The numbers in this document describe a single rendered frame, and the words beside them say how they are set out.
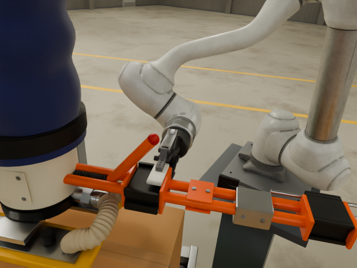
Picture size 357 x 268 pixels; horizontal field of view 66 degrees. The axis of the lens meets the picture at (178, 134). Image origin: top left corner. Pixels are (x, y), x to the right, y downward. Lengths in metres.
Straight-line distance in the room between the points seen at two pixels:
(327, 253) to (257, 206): 1.74
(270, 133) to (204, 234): 1.12
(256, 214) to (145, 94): 0.44
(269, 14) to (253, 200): 0.54
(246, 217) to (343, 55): 0.55
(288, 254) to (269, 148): 1.11
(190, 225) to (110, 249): 1.39
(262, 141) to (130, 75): 0.65
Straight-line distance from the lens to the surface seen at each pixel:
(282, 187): 1.25
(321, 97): 0.97
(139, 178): 0.58
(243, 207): 0.55
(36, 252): 0.65
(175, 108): 0.80
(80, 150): 1.27
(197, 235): 2.08
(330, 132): 1.04
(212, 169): 1.39
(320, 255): 2.25
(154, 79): 0.79
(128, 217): 0.85
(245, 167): 1.27
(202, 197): 0.55
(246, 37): 0.87
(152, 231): 0.82
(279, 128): 1.16
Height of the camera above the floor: 1.56
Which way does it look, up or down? 29 degrees down
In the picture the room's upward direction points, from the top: 4 degrees clockwise
